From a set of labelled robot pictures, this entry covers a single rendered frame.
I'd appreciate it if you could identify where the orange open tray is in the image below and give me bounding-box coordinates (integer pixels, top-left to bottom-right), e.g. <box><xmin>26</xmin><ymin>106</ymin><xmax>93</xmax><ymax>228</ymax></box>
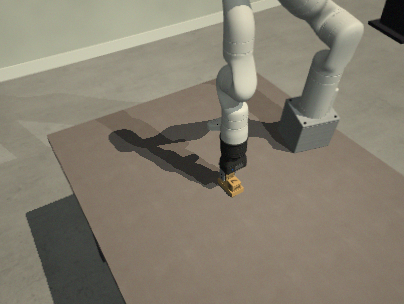
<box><xmin>218</xmin><ymin>178</ymin><xmax>244</xmax><ymax>197</ymax></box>

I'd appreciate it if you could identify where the orange number cube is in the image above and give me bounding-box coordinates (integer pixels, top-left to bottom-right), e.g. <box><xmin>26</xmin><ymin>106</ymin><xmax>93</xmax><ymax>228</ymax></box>
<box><xmin>224</xmin><ymin>172</ymin><xmax>235</xmax><ymax>183</ymax></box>
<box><xmin>227</xmin><ymin>176</ymin><xmax>241</xmax><ymax>192</ymax></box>

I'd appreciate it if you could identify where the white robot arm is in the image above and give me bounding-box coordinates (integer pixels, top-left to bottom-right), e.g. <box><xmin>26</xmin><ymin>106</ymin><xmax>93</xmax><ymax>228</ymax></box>
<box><xmin>216</xmin><ymin>0</ymin><xmax>364</xmax><ymax>129</ymax></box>

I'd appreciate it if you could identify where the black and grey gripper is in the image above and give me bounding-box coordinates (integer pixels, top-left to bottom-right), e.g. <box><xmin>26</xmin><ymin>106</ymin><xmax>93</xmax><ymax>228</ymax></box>
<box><xmin>207</xmin><ymin>117</ymin><xmax>249</xmax><ymax>182</ymax></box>

